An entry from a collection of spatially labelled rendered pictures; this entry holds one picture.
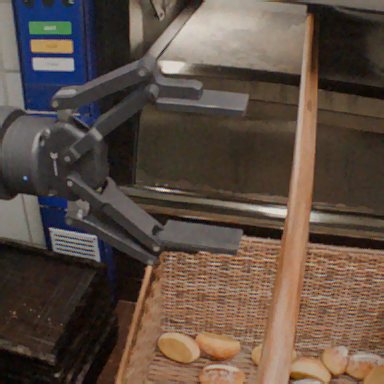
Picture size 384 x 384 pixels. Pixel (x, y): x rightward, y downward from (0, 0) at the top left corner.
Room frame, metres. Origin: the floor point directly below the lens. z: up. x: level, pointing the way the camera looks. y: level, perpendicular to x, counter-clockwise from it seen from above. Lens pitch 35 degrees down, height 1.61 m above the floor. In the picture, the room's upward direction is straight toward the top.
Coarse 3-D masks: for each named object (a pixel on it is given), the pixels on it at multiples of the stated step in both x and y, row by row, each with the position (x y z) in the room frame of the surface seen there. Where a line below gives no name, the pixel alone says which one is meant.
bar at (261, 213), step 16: (128, 192) 0.64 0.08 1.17; (144, 192) 0.63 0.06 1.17; (160, 192) 0.63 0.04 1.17; (176, 192) 0.63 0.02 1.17; (192, 192) 0.63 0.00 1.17; (144, 208) 0.63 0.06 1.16; (160, 208) 0.62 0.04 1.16; (176, 208) 0.62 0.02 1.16; (192, 208) 0.61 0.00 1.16; (208, 208) 0.61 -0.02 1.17; (224, 208) 0.61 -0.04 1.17; (240, 208) 0.60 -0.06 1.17; (256, 208) 0.60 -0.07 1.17; (272, 208) 0.60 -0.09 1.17; (320, 208) 0.60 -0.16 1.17; (256, 224) 0.60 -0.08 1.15; (272, 224) 0.59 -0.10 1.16; (320, 224) 0.58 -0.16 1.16; (336, 224) 0.57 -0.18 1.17; (352, 224) 0.57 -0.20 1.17; (368, 224) 0.57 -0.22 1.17
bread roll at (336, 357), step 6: (330, 348) 0.79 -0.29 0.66; (336, 348) 0.79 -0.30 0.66; (342, 348) 0.78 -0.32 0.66; (324, 354) 0.78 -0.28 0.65; (330, 354) 0.77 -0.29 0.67; (336, 354) 0.76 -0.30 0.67; (342, 354) 0.76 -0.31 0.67; (348, 354) 0.77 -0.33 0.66; (324, 360) 0.76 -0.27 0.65; (330, 360) 0.75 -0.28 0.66; (336, 360) 0.75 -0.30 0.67; (342, 360) 0.75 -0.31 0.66; (348, 360) 0.76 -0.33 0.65; (330, 366) 0.74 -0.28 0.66; (336, 366) 0.74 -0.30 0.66; (342, 366) 0.74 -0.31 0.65; (336, 372) 0.74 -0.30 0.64; (342, 372) 0.74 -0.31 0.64
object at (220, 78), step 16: (160, 64) 1.05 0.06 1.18; (176, 64) 1.05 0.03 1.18; (192, 64) 1.05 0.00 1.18; (208, 80) 0.99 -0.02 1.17; (224, 80) 0.98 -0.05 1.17; (240, 80) 0.98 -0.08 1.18; (256, 80) 0.97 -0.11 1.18; (272, 80) 0.98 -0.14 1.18; (288, 80) 0.98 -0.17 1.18; (320, 80) 0.99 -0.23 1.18; (336, 80) 0.99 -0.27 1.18; (256, 96) 0.97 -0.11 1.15; (272, 96) 0.97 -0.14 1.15; (288, 96) 0.96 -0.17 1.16; (320, 96) 0.95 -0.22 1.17; (336, 96) 0.94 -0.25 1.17; (352, 96) 0.93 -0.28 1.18; (368, 96) 0.93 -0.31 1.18; (352, 112) 0.93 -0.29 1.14; (368, 112) 0.93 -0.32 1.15
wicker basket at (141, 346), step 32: (160, 256) 0.95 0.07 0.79; (192, 256) 0.95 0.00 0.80; (224, 256) 0.94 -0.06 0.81; (256, 256) 0.93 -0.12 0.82; (320, 256) 0.91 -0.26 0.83; (352, 256) 0.89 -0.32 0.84; (160, 288) 0.94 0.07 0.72; (192, 288) 0.93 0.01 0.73; (224, 288) 0.92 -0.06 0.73; (256, 288) 0.91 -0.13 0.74; (320, 288) 0.88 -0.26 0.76; (352, 288) 0.87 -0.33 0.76; (160, 320) 0.92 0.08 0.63; (192, 320) 0.91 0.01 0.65; (224, 320) 0.90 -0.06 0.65; (256, 320) 0.88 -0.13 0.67; (320, 320) 0.86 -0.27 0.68; (352, 320) 0.85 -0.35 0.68; (128, 352) 0.70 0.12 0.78; (160, 352) 0.85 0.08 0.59; (320, 352) 0.83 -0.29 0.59; (352, 352) 0.82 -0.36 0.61
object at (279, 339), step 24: (312, 24) 1.24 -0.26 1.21; (312, 48) 1.08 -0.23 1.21; (312, 72) 0.96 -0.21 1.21; (312, 96) 0.86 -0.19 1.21; (312, 120) 0.78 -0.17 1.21; (312, 144) 0.71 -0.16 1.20; (312, 168) 0.65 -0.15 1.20; (288, 216) 0.55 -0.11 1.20; (288, 240) 0.50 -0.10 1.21; (288, 264) 0.46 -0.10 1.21; (288, 288) 0.42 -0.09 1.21; (288, 312) 0.39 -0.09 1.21; (264, 336) 0.37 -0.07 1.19; (288, 336) 0.36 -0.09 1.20; (264, 360) 0.33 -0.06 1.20; (288, 360) 0.33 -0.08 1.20
